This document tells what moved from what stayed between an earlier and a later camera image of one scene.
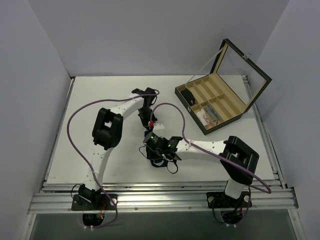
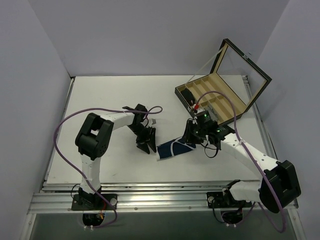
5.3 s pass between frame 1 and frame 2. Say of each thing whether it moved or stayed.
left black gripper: moved
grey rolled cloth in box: stayed
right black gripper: moved
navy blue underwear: moved
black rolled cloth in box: stayed
